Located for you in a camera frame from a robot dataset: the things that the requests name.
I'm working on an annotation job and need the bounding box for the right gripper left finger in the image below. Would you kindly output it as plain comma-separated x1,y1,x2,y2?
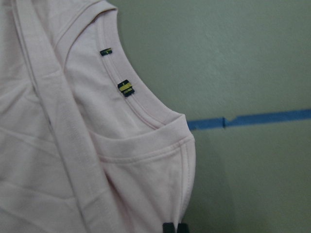
162,222,175,233

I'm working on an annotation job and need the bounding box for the pink printed t-shirt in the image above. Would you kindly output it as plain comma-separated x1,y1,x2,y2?
0,0,196,233

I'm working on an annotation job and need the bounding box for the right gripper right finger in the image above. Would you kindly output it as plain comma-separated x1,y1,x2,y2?
177,223,190,233

